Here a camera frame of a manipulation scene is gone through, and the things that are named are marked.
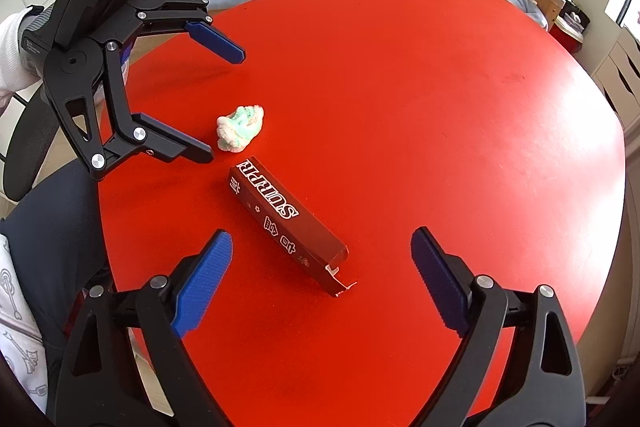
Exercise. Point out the white printed garment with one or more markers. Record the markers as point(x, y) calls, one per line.
point(17, 322)

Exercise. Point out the long brown printed box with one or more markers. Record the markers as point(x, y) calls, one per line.
point(285, 219)

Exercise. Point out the white drawer cabinet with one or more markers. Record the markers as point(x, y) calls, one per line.
point(622, 77)

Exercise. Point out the person's dark trouser leg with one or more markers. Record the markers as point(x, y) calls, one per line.
point(55, 232)

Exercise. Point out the red and white cooler box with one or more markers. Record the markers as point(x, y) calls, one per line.
point(567, 33)

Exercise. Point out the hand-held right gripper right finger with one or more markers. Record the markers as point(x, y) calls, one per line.
point(440, 279)

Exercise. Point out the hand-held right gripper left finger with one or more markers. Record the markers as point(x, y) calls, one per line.
point(202, 284)

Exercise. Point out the person's left forearm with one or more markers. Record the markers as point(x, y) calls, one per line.
point(10, 52)

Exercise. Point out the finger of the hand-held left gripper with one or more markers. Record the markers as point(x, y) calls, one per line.
point(215, 42)
point(170, 144)

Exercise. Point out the black storage box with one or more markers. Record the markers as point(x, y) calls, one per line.
point(567, 4)

